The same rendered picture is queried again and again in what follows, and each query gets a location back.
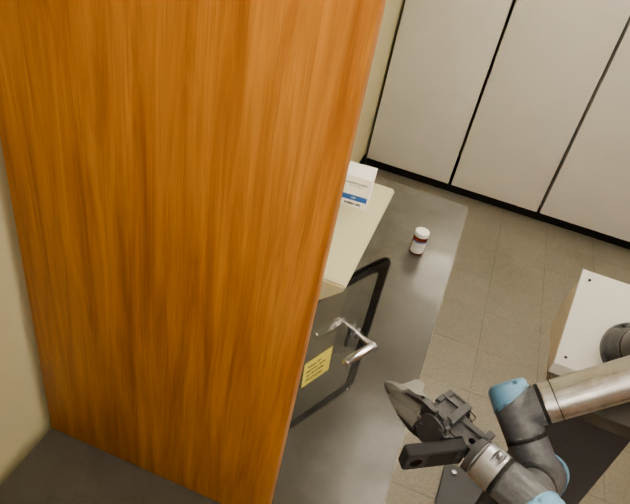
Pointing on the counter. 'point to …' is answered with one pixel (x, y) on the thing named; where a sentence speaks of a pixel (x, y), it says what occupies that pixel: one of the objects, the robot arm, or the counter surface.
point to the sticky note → (316, 367)
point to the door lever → (360, 349)
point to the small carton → (358, 185)
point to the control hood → (352, 239)
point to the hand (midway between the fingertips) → (387, 388)
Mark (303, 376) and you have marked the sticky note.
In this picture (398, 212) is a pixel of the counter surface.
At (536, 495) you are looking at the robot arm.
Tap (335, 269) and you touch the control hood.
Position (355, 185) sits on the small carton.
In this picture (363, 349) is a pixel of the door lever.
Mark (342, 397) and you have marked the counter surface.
